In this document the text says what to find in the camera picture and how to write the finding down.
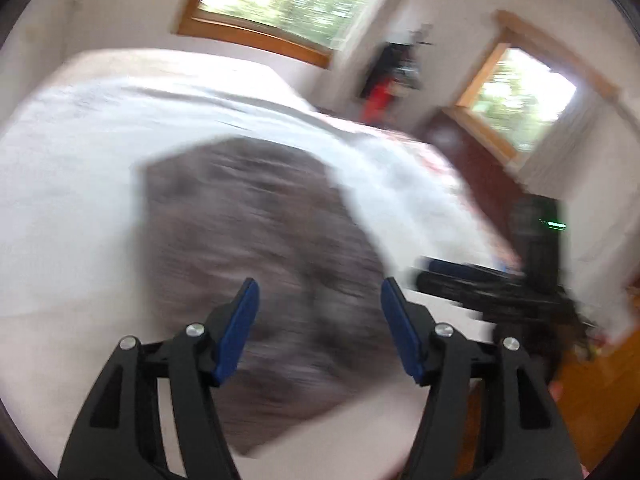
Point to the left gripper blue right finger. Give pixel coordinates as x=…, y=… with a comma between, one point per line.
x=522, y=434

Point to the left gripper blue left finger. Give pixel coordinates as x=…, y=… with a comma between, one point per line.
x=118, y=431

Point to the grey quilted floral jacket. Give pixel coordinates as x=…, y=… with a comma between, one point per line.
x=222, y=212

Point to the dark wooden headboard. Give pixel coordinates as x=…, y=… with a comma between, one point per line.
x=495, y=192

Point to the white bed sheet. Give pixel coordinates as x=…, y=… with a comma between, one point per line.
x=140, y=187

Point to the wooden framed window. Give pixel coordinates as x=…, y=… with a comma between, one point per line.
x=525, y=82
x=308, y=31

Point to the red hanging bag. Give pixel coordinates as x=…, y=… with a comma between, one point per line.
x=379, y=99

